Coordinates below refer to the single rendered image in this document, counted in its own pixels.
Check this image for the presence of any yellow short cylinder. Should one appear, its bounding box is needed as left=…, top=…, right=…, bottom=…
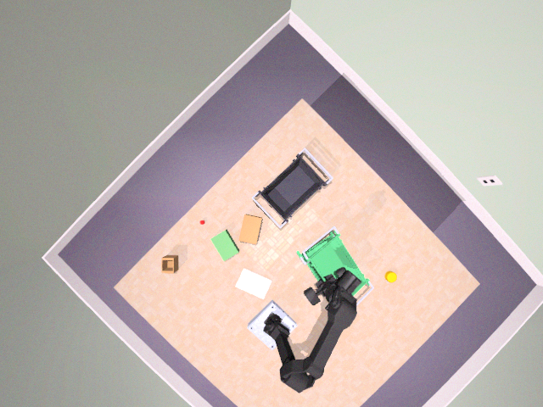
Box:
left=384, top=270, right=397, bottom=282

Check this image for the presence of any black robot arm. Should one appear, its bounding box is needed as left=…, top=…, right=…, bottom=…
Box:
left=263, top=270, right=361, bottom=393

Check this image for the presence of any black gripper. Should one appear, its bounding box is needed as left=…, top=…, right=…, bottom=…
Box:
left=305, top=267, right=347, bottom=305

